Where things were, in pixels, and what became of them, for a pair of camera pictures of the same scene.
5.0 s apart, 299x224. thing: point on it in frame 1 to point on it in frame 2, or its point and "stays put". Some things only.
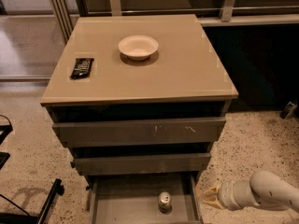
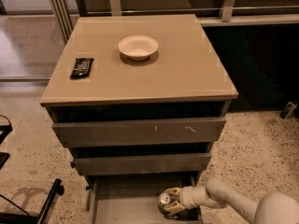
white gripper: [224, 194] to [188, 197]
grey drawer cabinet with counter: [140, 102] stays put
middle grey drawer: [142, 162] stays put
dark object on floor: [288, 110] stays put
